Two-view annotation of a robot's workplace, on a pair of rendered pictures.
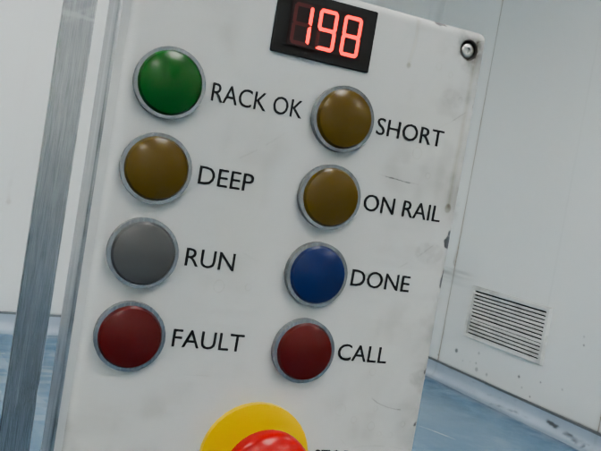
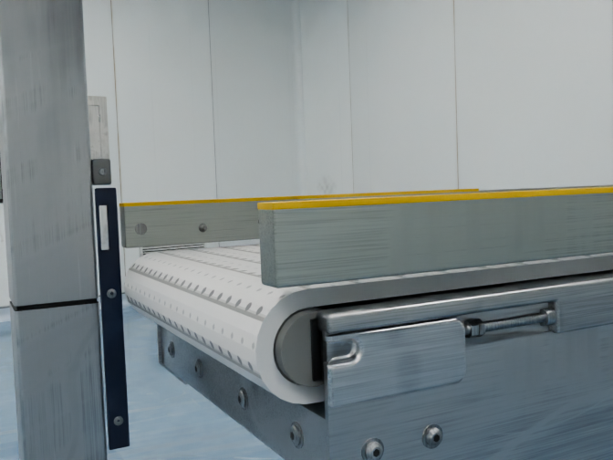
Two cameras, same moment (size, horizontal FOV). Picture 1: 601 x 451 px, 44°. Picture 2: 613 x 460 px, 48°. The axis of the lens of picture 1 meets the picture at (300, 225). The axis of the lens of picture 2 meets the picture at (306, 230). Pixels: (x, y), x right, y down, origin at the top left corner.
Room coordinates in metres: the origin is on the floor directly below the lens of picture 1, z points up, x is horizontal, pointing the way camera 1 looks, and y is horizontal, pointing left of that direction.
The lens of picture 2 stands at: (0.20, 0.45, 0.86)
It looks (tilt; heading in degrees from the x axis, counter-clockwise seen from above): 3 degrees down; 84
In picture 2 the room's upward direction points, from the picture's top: 2 degrees counter-clockwise
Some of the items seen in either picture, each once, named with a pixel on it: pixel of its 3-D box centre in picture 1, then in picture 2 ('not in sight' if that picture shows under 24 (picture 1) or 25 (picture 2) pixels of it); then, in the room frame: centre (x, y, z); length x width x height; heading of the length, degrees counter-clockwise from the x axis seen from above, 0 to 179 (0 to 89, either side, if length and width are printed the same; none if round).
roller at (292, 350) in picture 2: not in sight; (212, 307); (0.18, 0.86, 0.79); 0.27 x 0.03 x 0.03; 111
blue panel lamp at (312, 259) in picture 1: (317, 275); not in sight; (0.34, -0.01, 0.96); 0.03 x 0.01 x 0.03; 111
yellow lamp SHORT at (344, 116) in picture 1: (344, 119); not in sight; (0.34, -0.01, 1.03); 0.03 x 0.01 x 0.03; 111
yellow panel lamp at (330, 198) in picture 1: (331, 197); not in sight; (0.34, -0.01, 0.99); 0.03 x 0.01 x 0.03; 111
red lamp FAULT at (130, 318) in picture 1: (130, 336); not in sight; (0.31, 0.06, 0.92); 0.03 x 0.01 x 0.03; 111
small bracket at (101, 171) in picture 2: not in sight; (99, 172); (0.10, 0.99, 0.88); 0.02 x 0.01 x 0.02; 111
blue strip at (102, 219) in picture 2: not in sight; (112, 318); (0.10, 0.98, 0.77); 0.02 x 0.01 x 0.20; 21
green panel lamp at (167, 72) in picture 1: (170, 82); not in sight; (0.31, 0.06, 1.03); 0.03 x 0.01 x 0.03; 111
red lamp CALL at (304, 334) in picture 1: (304, 351); not in sight; (0.34, -0.01, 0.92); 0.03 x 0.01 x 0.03; 111
